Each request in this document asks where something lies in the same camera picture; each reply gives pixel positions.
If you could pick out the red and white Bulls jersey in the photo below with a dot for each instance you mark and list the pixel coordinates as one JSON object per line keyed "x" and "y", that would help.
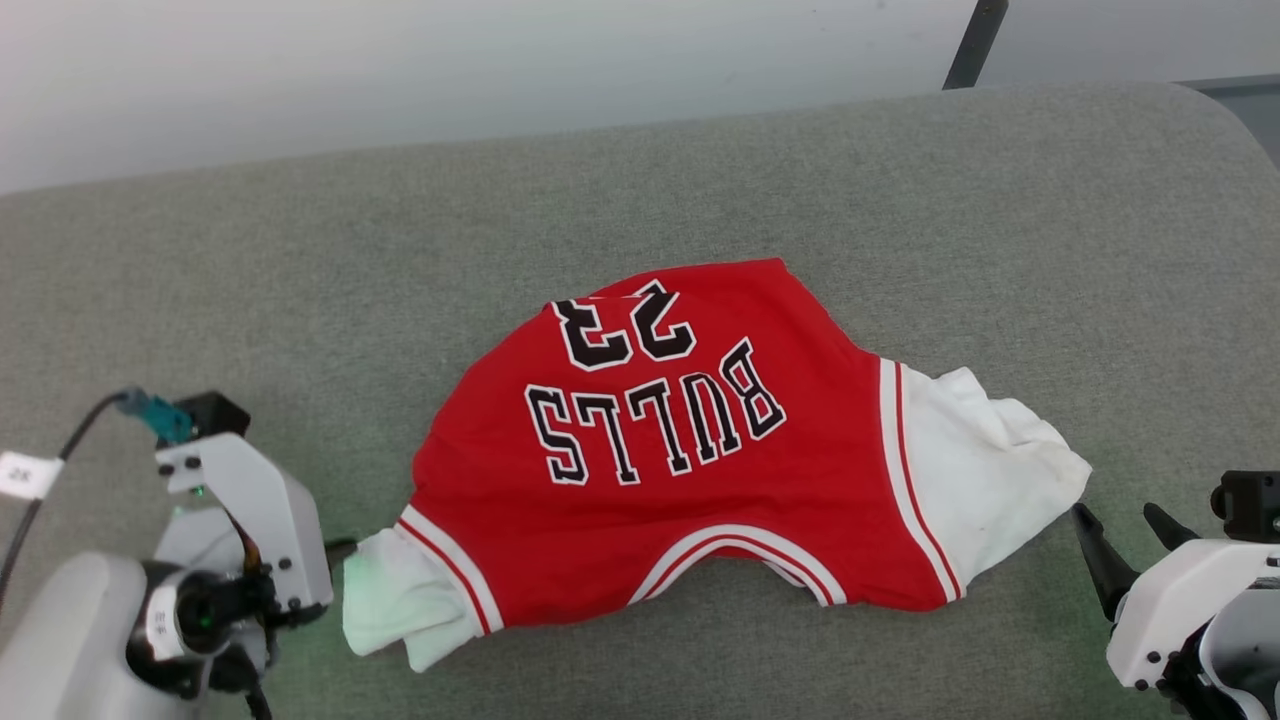
{"x": 700, "y": 480}

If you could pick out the black pole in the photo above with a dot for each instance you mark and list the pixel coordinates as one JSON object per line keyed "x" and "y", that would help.
{"x": 975, "y": 45}

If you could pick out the grey fabric sofa cushion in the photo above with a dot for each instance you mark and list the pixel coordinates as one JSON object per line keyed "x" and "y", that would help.
{"x": 300, "y": 280}

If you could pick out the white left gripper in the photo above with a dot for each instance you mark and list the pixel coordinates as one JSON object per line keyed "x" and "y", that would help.
{"x": 285, "y": 540}

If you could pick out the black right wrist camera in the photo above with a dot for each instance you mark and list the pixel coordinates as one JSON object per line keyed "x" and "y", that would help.
{"x": 1250, "y": 505}

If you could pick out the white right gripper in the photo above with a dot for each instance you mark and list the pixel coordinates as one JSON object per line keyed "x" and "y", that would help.
{"x": 1170, "y": 610}

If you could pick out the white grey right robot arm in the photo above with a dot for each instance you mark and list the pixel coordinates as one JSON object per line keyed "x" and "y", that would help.
{"x": 1245, "y": 655}

